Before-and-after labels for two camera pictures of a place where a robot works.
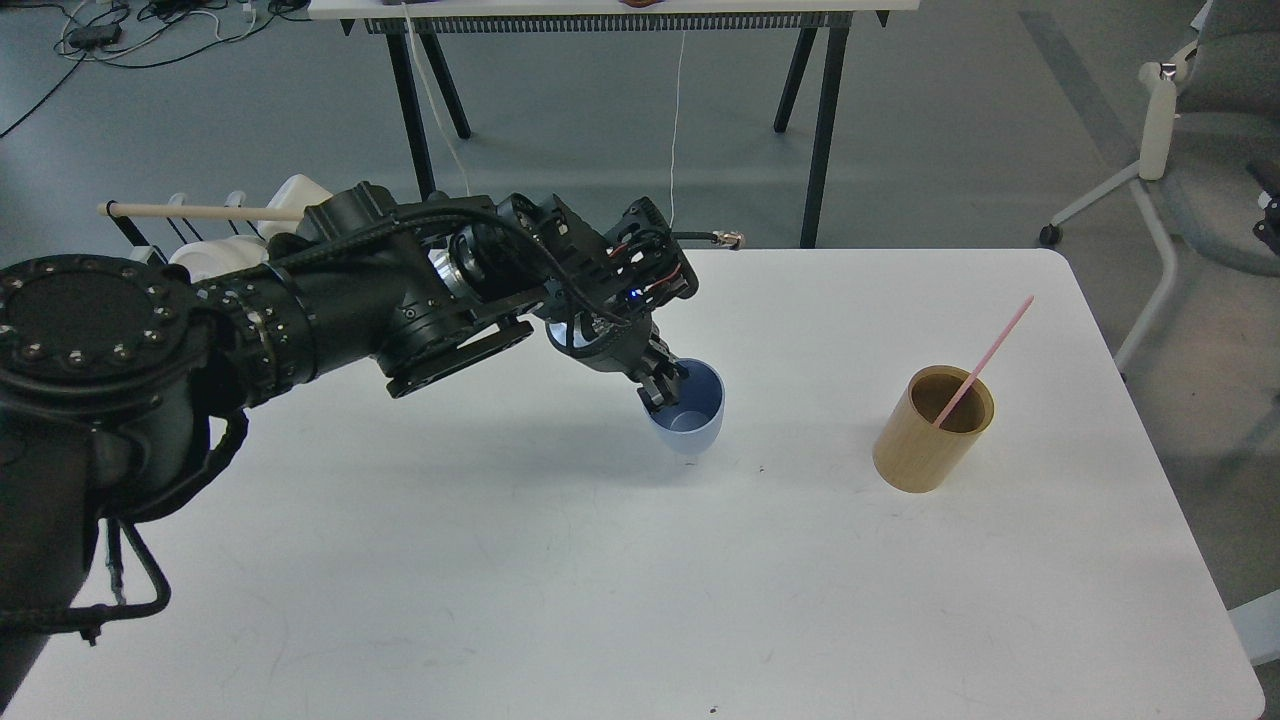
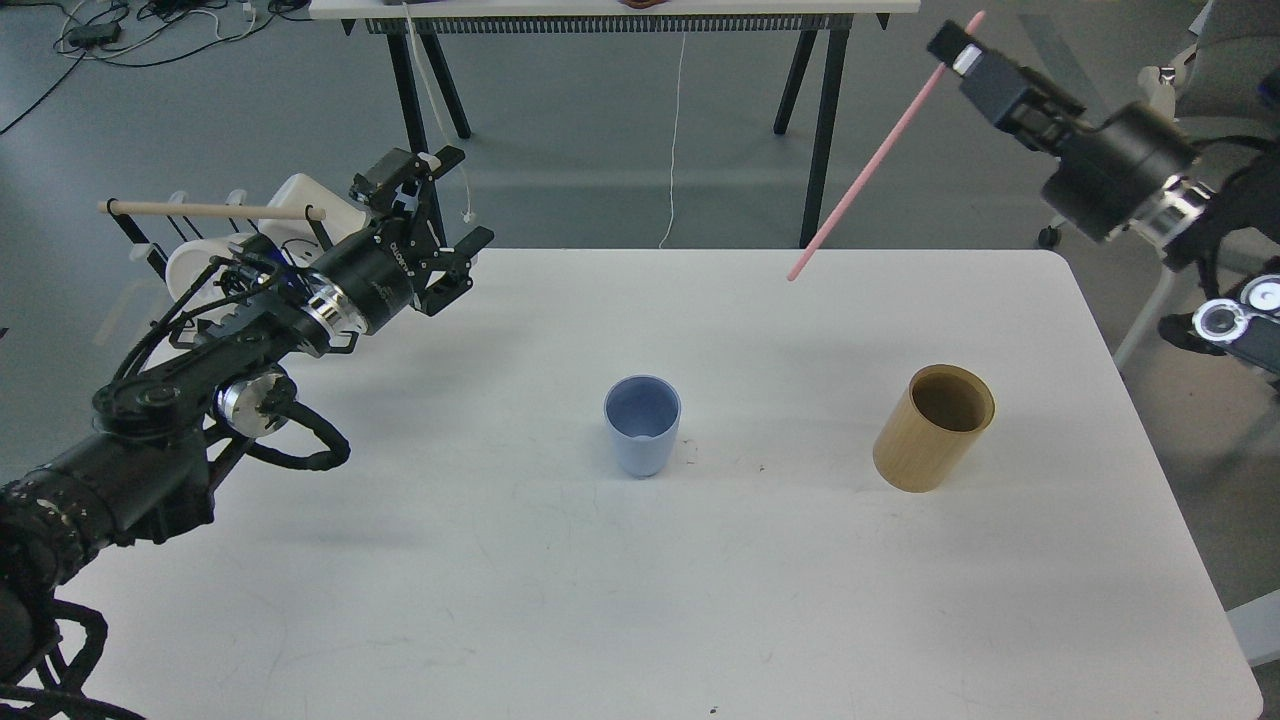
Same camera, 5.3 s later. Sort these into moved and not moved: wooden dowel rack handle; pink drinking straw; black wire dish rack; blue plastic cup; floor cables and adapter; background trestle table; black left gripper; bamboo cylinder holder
Moved: pink drinking straw; blue plastic cup; black left gripper
Not moved: bamboo cylinder holder; black wire dish rack; floor cables and adapter; background trestle table; wooden dowel rack handle
